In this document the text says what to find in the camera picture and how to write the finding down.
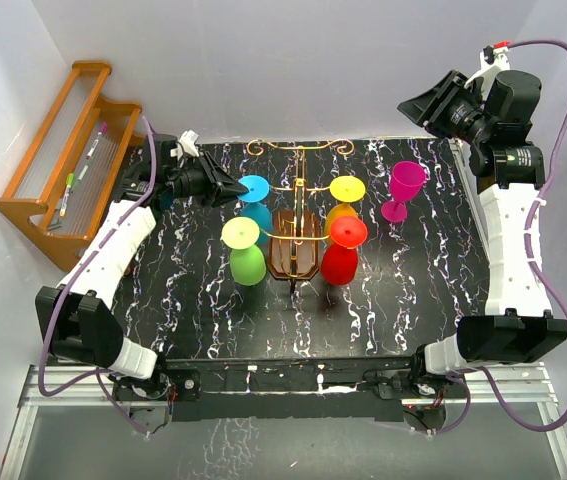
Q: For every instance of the orange wooden shelf rack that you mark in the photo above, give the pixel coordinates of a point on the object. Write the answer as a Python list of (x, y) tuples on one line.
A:
[(32, 198)]

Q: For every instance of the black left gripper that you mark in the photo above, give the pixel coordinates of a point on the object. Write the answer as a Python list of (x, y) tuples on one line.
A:
[(227, 188)]

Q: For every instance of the gold wire wine glass rack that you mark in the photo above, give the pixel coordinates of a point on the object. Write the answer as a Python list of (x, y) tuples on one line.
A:
[(294, 244)]

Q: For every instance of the blue plastic wine glass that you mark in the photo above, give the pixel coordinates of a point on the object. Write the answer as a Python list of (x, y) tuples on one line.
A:
[(253, 206)]

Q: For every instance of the green capped marker pen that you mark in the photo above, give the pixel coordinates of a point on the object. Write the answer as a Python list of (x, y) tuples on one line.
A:
[(71, 180)]

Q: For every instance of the green plastic wine glass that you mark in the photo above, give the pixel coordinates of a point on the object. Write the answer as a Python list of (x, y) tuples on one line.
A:
[(247, 262)]

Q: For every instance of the magenta plastic wine glass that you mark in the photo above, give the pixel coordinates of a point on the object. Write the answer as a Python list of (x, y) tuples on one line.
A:
[(406, 181)]

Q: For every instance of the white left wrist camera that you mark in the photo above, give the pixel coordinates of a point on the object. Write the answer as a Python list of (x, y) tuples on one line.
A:
[(187, 145)]

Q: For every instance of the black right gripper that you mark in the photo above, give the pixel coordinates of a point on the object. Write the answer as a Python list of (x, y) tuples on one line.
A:
[(425, 108)]

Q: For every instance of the red plastic wine glass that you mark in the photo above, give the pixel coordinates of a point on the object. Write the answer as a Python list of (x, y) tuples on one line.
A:
[(340, 260)]

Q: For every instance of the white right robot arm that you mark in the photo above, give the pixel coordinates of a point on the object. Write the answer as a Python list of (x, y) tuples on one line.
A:
[(517, 325)]

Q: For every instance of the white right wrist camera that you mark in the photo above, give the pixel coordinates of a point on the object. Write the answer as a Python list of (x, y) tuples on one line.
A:
[(493, 60)]

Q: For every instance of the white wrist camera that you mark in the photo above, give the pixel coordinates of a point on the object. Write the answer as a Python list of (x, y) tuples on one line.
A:
[(187, 145), (493, 60)]

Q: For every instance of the orange plastic wine glass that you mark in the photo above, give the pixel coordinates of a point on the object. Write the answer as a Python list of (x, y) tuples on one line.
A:
[(346, 190)]

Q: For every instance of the purple capped marker pen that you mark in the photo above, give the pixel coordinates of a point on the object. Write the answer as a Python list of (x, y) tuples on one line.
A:
[(102, 130)]

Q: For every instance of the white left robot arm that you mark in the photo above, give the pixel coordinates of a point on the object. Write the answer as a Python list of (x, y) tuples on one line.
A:
[(75, 317)]

